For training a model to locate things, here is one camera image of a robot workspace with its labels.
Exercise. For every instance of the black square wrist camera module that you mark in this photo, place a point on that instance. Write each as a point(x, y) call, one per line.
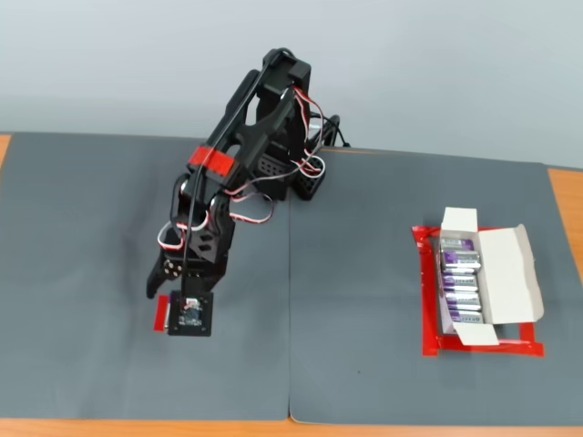
point(191, 314)

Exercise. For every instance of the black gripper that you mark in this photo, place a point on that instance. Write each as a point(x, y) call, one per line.
point(172, 268)

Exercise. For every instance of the grey table mat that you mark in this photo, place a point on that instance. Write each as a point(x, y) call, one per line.
point(91, 250)
point(373, 296)

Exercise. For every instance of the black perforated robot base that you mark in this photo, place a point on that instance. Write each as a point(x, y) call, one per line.
point(307, 186)

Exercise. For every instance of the white cardboard box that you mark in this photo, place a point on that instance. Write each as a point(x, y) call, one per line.
point(510, 277)

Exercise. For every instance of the red tape frame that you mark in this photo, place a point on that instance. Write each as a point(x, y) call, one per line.
point(428, 296)

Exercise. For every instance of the black table clamp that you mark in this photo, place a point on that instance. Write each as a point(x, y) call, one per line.
point(334, 129)

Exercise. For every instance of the red tape band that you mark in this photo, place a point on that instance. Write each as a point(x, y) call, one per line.
point(214, 163)

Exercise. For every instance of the small red tape patch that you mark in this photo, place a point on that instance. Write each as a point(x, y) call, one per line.
point(160, 314)

